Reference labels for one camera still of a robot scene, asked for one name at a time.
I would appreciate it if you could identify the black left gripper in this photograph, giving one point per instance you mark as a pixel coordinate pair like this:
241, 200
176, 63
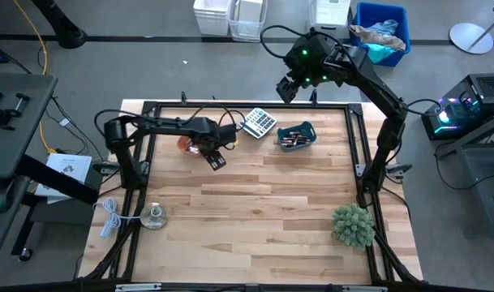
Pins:
208, 136

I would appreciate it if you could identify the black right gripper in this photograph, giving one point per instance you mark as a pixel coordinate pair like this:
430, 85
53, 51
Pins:
307, 73

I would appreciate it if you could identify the silver battery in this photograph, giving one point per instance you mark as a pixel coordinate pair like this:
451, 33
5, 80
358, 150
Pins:
194, 150

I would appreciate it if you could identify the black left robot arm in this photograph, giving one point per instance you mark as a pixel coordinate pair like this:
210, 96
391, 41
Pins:
165, 123

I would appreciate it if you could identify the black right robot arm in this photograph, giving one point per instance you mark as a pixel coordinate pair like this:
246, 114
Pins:
376, 89

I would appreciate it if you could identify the orange plastic bin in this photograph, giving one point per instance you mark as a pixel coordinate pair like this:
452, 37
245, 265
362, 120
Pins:
184, 144

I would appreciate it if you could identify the teal plastic bin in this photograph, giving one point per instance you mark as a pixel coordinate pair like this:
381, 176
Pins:
294, 127

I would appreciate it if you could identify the white calculator with dark keys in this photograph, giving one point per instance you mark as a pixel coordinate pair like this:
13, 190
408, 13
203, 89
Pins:
258, 123

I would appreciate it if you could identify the clear storage bin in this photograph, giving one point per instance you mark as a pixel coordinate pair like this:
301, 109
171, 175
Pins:
248, 24

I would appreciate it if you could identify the blue laundry bin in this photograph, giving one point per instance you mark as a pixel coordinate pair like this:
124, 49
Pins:
362, 54

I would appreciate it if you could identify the white lidded storage box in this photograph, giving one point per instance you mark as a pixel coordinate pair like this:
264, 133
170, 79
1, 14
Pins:
329, 16

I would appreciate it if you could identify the silver tape dispenser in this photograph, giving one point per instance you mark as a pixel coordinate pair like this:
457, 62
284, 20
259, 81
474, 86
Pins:
153, 215

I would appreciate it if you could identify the teal cloth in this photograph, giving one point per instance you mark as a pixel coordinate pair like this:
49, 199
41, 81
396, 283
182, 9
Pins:
379, 53

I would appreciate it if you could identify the beige cloth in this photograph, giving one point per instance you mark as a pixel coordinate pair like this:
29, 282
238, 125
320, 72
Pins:
376, 37

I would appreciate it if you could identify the white storage bin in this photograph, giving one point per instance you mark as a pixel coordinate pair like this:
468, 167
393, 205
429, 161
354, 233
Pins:
212, 16

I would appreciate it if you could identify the light blue cloth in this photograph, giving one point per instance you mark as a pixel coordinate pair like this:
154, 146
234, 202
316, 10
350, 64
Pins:
386, 27

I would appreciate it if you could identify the white paper booklet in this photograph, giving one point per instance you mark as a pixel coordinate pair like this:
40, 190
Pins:
68, 170

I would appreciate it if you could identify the artificial green plant in pot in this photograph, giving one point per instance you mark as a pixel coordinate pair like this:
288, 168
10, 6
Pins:
353, 226

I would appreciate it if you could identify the black desk support bar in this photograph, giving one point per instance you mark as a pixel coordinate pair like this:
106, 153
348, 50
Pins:
60, 182

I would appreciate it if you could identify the black computer with RGB lights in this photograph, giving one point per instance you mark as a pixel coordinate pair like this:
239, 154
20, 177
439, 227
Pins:
465, 105

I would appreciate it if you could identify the grey round stand base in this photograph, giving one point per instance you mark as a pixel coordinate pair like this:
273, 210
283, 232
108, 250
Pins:
471, 38

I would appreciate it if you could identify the black stand leg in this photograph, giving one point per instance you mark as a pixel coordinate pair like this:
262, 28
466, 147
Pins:
64, 32

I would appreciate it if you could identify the black desk top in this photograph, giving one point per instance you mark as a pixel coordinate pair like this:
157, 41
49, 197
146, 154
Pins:
11, 150

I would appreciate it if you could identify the black caster wheel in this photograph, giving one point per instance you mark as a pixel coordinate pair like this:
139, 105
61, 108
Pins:
25, 254

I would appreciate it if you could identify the black desk clamp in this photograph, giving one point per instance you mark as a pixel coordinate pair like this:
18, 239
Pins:
3, 117

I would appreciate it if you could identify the silver metal bracket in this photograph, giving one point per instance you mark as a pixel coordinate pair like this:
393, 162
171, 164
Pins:
364, 289
137, 287

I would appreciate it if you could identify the grey desk frame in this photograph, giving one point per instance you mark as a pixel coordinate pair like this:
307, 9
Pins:
486, 174

